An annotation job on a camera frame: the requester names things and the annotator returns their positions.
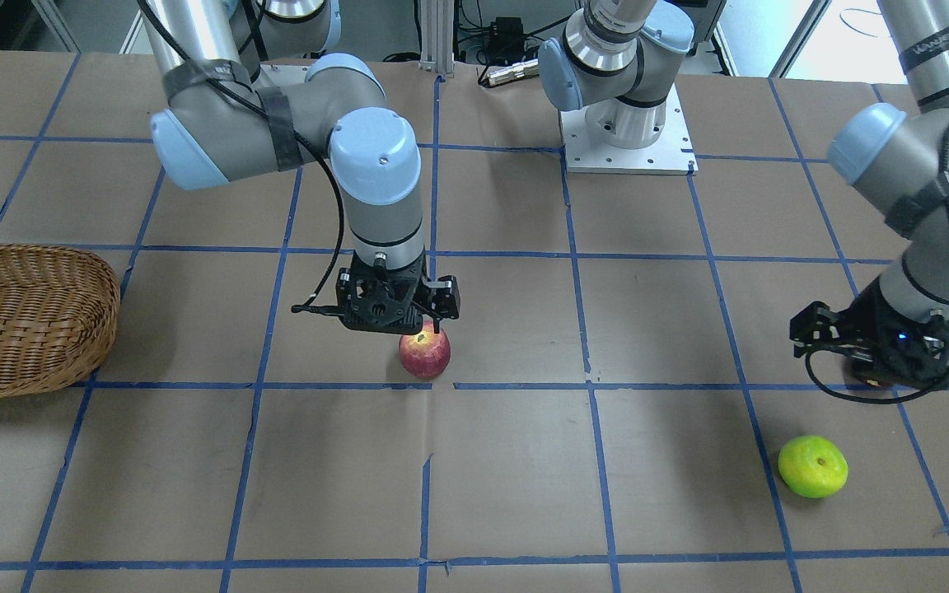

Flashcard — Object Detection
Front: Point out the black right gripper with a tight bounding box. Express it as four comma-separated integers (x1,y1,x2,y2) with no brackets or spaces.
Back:
336,254,432,334

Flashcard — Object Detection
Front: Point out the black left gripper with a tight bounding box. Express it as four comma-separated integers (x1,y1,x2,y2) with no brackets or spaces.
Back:
788,280,949,390

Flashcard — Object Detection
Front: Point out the red apple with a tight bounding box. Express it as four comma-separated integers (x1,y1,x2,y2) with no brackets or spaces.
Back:
398,320,452,380

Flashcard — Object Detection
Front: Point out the dark purple apple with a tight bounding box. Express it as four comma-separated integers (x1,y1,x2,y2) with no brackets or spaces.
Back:
841,359,894,390

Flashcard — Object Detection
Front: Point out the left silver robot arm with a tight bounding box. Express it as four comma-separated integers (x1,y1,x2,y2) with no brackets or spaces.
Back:
537,1,949,393

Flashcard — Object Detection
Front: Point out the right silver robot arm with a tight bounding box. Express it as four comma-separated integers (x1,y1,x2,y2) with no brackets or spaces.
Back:
138,1,459,335

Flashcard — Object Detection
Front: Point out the woven wicker basket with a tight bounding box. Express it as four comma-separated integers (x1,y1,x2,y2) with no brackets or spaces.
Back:
0,244,121,399

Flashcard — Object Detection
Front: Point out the green apple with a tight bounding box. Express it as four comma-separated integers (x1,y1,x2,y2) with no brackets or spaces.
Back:
777,435,848,499

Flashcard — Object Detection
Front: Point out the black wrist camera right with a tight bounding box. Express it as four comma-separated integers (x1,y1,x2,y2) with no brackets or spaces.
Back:
425,275,460,320

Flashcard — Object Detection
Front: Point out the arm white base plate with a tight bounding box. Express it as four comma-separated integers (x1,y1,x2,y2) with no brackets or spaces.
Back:
251,63,311,90
559,86,699,175

